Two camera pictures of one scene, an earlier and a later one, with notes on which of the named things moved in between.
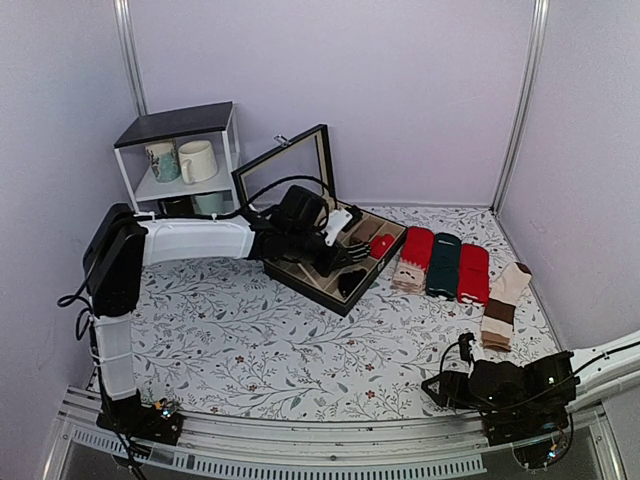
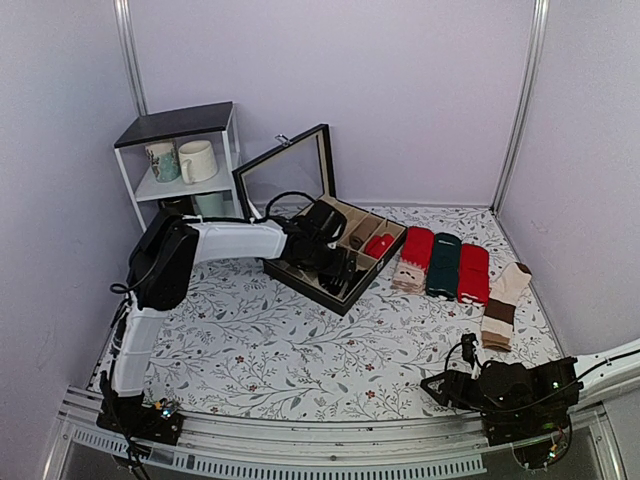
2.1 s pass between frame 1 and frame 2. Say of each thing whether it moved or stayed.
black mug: stayed
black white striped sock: moved
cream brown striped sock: stayed
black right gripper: stayed
